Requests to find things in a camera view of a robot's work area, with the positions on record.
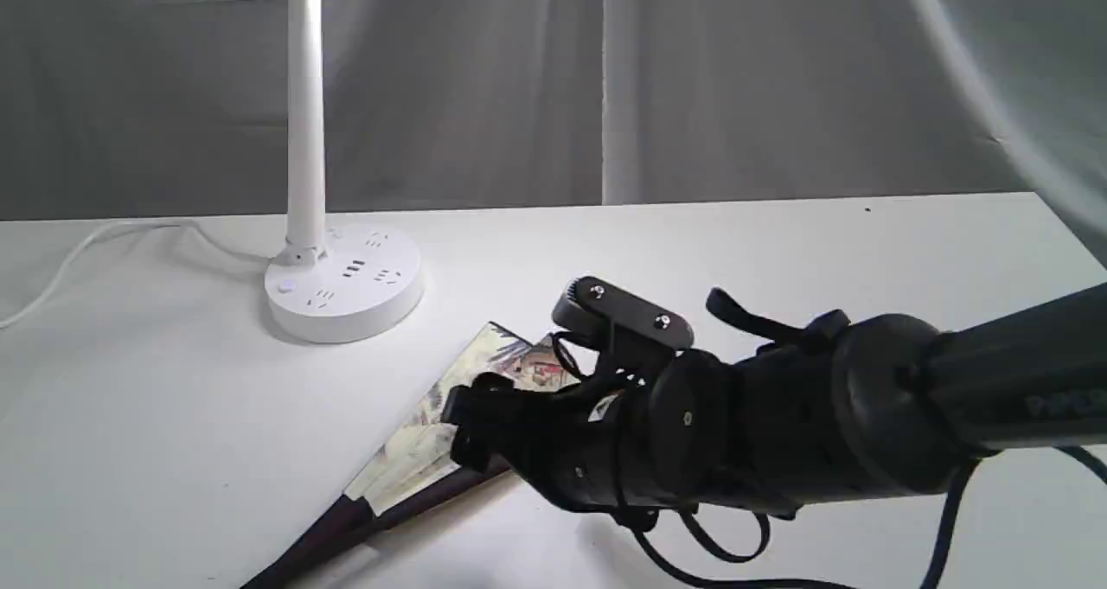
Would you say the grey backdrop curtain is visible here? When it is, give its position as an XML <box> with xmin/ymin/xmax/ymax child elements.
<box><xmin>3</xmin><ymin>0</ymin><xmax>1104</xmax><ymax>261</ymax></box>

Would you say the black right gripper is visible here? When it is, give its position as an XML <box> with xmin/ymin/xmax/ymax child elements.
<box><xmin>439</xmin><ymin>351</ymin><xmax>746</xmax><ymax>514</ymax></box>

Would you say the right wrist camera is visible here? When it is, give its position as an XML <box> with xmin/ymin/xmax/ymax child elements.
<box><xmin>551</xmin><ymin>275</ymin><xmax>694</xmax><ymax>373</ymax></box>

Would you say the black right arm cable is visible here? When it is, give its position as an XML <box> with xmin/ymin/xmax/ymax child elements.
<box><xmin>554</xmin><ymin>330</ymin><xmax>1107</xmax><ymax>589</ymax></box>

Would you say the white desk lamp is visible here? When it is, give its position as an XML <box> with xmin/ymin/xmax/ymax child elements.
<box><xmin>263</xmin><ymin>0</ymin><xmax>426</xmax><ymax>344</ymax></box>

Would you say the painted paper folding fan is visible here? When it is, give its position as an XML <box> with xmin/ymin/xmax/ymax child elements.
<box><xmin>245</xmin><ymin>322</ymin><xmax>594</xmax><ymax>588</ymax></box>

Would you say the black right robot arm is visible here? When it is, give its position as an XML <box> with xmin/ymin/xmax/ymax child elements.
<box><xmin>442</xmin><ymin>277</ymin><xmax>1106</xmax><ymax>525</ymax></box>

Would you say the white power cable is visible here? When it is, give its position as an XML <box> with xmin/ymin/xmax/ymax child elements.
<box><xmin>0</xmin><ymin>220</ymin><xmax>271</xmax><ymax>329</ymax></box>

